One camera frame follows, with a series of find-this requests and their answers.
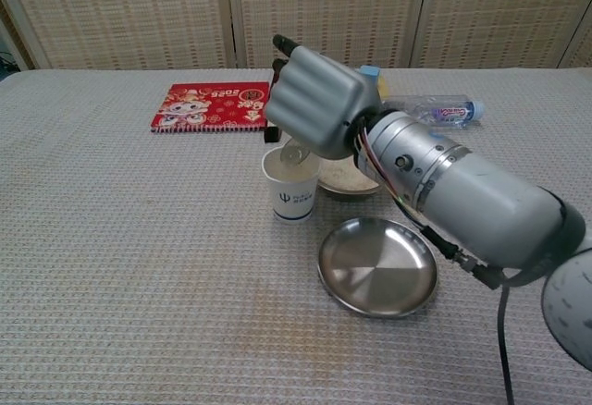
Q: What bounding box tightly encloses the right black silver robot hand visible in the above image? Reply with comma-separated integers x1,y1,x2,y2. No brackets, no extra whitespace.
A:
265,33,383,159

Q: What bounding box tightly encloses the metal spoon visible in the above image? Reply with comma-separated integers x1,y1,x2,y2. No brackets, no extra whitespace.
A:
280,140,313,166

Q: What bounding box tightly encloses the steel bowl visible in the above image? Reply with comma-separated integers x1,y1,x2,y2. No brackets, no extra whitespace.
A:
316,154,385,199

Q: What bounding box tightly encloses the white paper cup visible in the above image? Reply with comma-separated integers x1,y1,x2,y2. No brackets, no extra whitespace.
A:
261,144,322,225

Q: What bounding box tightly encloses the red spiral desk calendar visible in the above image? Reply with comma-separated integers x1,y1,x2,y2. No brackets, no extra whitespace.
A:
149,81,271,135

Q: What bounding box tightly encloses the clear plastic water bottle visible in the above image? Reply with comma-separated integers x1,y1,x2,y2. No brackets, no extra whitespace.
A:
384,93,487,132

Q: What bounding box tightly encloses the empty steel plate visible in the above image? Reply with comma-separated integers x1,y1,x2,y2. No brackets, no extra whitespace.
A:
316,217,439,320

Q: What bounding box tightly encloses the woven bamboo folding screen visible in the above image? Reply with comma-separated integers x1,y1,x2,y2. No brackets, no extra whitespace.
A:
0,0,592,72

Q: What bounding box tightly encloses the white woven tablecloth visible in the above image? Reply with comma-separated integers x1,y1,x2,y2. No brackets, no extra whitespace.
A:
0,67,592,405

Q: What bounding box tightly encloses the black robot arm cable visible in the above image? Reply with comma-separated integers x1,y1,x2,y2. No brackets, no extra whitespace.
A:
496,279,517,405

